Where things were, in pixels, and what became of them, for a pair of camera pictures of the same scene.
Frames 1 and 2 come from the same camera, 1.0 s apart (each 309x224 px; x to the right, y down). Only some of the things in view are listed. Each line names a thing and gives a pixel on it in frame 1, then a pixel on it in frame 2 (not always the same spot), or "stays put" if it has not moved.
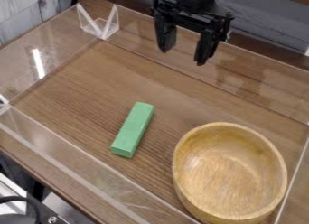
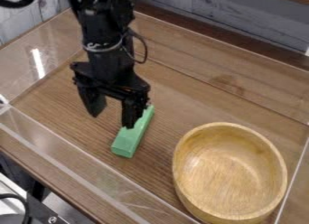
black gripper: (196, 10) → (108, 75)
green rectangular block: (130, 133) stays put
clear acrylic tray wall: (97, 99) stays put
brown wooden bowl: (229, 172) stays put
